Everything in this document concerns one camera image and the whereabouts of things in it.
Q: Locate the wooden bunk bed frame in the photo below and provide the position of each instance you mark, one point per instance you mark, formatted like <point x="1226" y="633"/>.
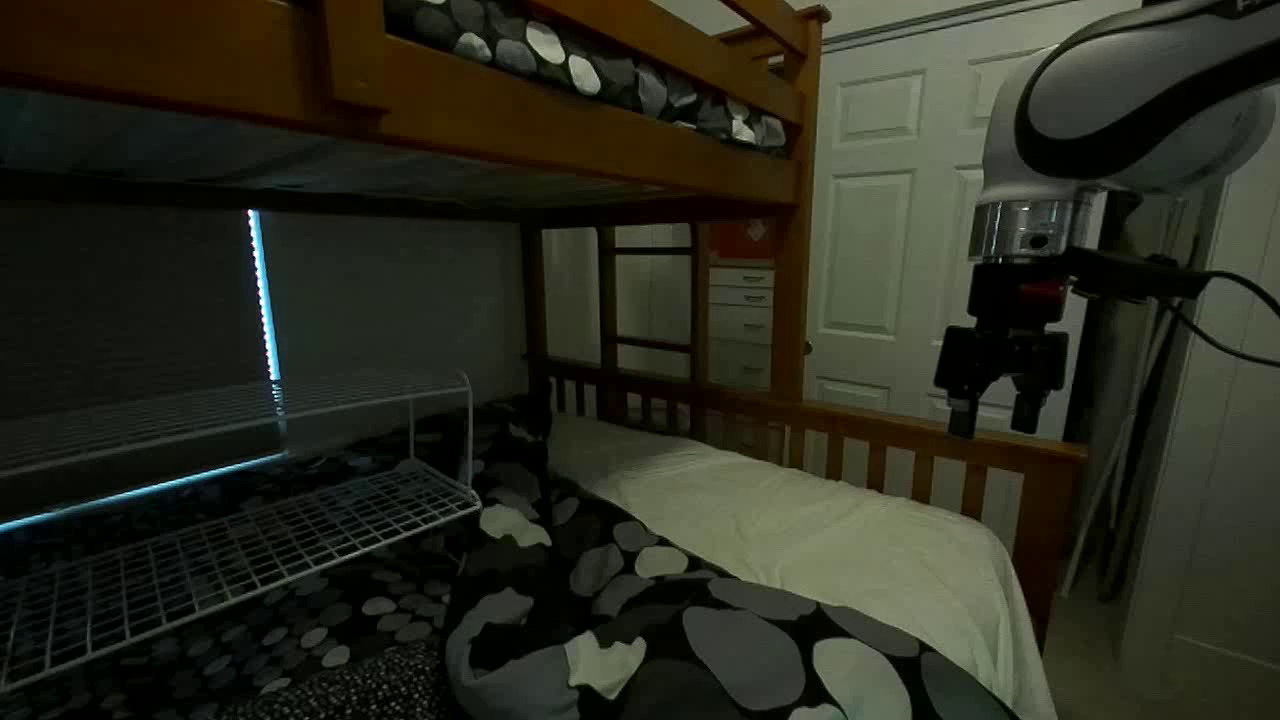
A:
<point x="1052" y="532"/>

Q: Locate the wooden bed ladder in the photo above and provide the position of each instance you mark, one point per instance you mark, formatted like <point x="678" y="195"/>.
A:
<point x="653" y="341"/>

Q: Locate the red box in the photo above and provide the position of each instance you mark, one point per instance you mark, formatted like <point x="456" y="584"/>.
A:
<point x="740" y="242"/>

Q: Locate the dark window blind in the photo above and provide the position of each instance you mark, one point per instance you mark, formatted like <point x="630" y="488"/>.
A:
<point x="134" y="332"/>

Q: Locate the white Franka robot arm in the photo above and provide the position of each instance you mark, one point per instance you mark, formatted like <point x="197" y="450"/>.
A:
<point x="1147" y="95"/>

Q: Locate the pebble print bunk bedding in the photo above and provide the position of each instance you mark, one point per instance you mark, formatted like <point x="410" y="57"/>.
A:
<point x="587" y="71"/>

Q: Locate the white mattress sheet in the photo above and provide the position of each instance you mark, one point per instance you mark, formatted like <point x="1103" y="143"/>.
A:
<point x="825" y="532"/>

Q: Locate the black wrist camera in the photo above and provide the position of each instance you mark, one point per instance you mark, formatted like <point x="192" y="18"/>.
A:
<point x="1126" y="273"/>

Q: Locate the white drawer unit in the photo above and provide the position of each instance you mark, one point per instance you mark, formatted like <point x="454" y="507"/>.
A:
<point x="740" y="327"/>

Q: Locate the black large pebble print duvet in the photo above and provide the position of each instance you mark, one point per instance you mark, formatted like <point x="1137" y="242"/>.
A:
<point x="695" y="624"/>

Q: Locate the black small pebble print sheet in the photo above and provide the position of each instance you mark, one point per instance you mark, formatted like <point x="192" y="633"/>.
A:
<point x="333" y="624"/>

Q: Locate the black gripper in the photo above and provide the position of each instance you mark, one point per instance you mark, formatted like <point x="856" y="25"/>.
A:
<point x="1005" y="353"/>

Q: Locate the white leaning poles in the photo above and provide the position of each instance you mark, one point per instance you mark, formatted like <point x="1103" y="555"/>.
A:
<point x="1132" y="443"/>

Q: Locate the white panel door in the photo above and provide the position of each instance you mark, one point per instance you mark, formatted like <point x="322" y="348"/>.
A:
<point x="892" y="227"/>

